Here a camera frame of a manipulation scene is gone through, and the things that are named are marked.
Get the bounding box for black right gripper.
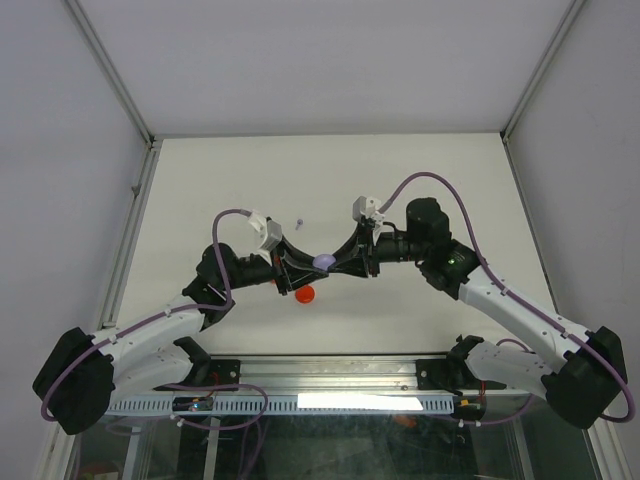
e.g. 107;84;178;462
327;222;428;279

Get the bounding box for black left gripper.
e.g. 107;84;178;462
221;235;328;295

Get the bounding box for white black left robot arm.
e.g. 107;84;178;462
33;239;338;435

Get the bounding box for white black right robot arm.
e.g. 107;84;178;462
328;197;627;430

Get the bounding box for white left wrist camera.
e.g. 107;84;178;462
248;210;283;265

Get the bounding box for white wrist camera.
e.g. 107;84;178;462
352;196;385;223
248;210;283;265

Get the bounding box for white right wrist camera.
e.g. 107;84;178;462
352;196;385;223

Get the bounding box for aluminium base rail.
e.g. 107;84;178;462
109;352;599;399

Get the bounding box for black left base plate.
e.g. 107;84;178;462
205;358;241;391

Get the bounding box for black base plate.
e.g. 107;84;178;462
205;358;241;391
414;357;506;395

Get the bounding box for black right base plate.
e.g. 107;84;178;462
414;357;506;395

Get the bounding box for grey slotted cable tray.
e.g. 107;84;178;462
107;393;454;417

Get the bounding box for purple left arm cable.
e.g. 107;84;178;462
39;208;251;421

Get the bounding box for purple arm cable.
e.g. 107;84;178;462
379;171;630;429
39;208;251;421

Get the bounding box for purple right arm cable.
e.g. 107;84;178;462
379;171;630;429

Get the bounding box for aluminium frame post right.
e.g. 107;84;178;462
500;0;588;144

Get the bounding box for aluminium frame post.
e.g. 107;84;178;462
500;0;588;144
61;0;155;146

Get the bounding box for aluminium frame post left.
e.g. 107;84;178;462
61;0;155;146

